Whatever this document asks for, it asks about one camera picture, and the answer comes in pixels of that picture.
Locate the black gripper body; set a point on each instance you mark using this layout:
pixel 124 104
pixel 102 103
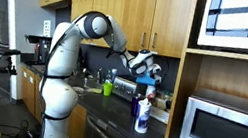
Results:
pixel 141 89

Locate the white and red can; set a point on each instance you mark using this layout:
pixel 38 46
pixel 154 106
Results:
pixel 151 92

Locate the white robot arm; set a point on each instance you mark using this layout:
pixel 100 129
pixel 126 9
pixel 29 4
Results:
pixel 58 95

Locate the wooden compartment box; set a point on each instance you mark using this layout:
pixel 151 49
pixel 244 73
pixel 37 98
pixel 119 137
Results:
pixel 160 104

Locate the stainless steel toaster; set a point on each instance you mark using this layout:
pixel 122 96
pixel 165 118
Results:
pixel 124 87

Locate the purple steel tumbler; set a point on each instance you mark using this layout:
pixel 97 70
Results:
pixel 134 106

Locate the white wipes canister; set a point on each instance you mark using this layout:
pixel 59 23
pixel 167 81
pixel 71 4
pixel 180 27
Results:
pixel 143 116

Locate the green plastic cup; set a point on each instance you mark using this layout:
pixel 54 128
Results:
pixel 107 89

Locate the large chrome faucet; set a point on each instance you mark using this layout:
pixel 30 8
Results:
pixel 101 74

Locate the yellow sponge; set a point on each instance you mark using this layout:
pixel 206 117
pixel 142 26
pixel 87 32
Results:
pixel 95 90

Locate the stainless steel sink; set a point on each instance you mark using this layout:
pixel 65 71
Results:
pixel 89 83

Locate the wooden upper cabinets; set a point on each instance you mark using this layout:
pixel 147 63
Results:
pixel 140 14

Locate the wooden lower cabinet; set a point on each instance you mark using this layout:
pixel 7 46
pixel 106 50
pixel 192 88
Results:
pixel 76 128
pixel 27 91

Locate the black coffee machine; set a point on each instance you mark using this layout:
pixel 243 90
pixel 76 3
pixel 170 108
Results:
pixel 37 49

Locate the white wall sign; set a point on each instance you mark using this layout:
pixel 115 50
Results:
pixel 46 28

